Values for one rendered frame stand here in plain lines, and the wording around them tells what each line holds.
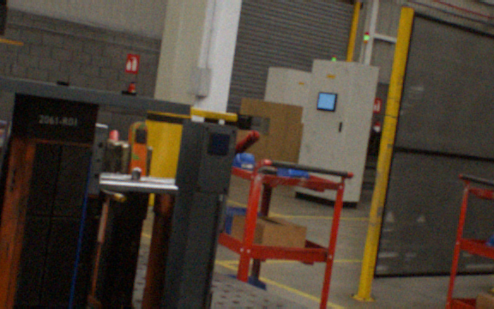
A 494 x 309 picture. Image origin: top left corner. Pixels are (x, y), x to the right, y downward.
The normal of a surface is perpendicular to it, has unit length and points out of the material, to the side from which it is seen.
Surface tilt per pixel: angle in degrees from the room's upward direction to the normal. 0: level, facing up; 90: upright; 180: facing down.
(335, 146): 90
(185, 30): 90
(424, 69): 89
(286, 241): 90
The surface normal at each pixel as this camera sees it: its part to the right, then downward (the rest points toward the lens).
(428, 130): 0.64, 0.14
